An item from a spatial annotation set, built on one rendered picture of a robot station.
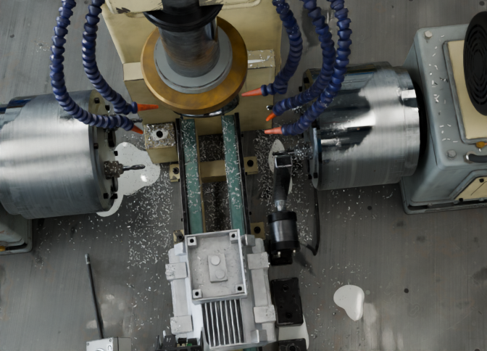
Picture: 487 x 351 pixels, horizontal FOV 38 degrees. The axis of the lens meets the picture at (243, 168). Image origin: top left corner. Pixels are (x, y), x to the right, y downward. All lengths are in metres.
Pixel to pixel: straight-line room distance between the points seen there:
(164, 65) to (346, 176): 0.44
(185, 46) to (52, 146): 0.41
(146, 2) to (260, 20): 0.55
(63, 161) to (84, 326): 0.45
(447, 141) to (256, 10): 0.45
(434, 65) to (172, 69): 0.53
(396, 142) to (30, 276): 0.88
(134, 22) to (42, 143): 0.30
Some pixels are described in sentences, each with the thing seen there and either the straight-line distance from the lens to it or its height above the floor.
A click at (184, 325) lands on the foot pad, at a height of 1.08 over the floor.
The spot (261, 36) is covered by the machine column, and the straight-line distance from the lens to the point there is 1.55.
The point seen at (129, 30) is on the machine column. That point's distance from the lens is 1.48.
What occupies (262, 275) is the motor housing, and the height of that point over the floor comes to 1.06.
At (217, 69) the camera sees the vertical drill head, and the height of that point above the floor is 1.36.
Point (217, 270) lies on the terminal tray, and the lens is 1.30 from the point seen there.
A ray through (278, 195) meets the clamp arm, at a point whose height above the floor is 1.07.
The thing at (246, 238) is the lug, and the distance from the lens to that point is 1.35.
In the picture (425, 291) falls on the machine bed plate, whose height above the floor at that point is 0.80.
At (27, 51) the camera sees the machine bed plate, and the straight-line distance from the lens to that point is 1.90.
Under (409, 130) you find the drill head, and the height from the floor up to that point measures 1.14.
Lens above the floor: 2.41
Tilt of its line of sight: 73 degrees down
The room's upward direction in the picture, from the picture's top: 3 degrees counter-clockwise
